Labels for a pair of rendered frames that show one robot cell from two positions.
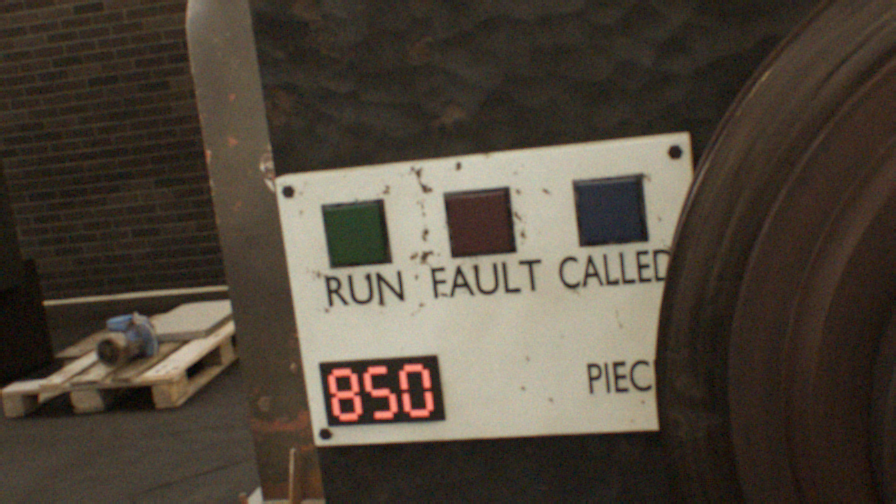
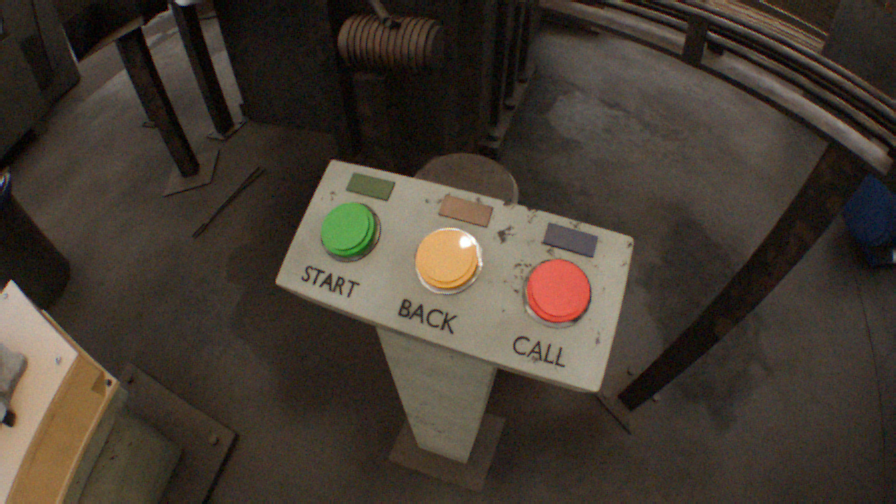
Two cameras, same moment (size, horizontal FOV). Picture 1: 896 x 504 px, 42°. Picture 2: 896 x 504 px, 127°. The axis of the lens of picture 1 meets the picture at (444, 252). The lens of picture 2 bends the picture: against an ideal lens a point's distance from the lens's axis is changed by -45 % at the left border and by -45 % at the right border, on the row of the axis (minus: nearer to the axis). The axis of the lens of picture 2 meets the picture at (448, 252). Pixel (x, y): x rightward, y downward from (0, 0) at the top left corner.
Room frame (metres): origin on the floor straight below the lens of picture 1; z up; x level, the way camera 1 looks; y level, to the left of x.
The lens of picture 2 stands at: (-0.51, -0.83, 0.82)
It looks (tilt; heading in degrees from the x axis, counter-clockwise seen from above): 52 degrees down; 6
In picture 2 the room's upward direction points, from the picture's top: straight up
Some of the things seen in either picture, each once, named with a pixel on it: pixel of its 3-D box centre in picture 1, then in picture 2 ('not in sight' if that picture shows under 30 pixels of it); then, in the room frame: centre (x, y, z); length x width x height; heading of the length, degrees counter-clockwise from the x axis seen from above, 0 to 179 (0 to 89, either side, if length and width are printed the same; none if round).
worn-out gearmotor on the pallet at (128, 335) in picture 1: (137, 334); not in sight; (4.97, 1.39, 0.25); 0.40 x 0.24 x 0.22; 166
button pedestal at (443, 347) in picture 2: not in sight; (447, 395); (-0.35, -0.81, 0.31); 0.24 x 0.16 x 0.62; 76
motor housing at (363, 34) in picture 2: not in sight; (398, 118); (0.31, -0.62, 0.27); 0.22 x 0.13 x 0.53; 76
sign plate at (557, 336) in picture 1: (492, 297); not in sight; (0.71, -0.03, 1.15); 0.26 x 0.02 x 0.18; 76
